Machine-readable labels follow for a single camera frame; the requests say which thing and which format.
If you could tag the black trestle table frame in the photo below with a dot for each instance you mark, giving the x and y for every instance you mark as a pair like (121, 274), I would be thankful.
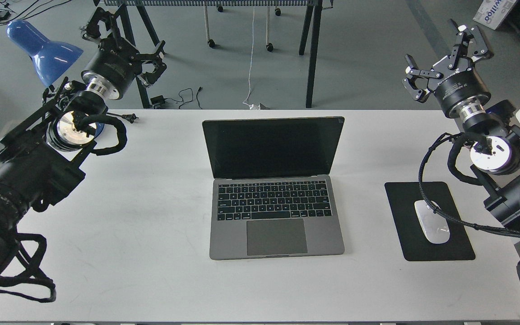
(223, 8)

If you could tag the grey laptop notebook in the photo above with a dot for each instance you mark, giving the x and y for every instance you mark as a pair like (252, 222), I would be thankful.
(272, 191)

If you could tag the blue desk lamp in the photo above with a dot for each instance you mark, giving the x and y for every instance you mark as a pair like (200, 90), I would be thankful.
(51, 60)

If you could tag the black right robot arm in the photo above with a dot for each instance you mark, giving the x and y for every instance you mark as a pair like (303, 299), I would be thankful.
(486, 152)

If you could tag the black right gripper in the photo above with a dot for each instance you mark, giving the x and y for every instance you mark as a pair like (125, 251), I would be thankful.
(461, 88)

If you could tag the white cardboard box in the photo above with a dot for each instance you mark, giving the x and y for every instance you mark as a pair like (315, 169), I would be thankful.
(492, 13)

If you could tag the black lamp power plug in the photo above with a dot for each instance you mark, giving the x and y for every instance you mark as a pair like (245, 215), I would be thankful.
(131, 118)

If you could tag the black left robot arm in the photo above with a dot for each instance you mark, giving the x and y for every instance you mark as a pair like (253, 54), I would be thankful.
(41, 157)

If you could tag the white rolling cart legs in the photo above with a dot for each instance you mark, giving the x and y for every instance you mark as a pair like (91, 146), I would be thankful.
(246, 29)

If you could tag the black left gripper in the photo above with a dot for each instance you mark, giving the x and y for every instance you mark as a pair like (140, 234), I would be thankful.
(109, 70)

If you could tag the white computer mouse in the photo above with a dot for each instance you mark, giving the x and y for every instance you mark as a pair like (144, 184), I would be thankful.
(434, 227)

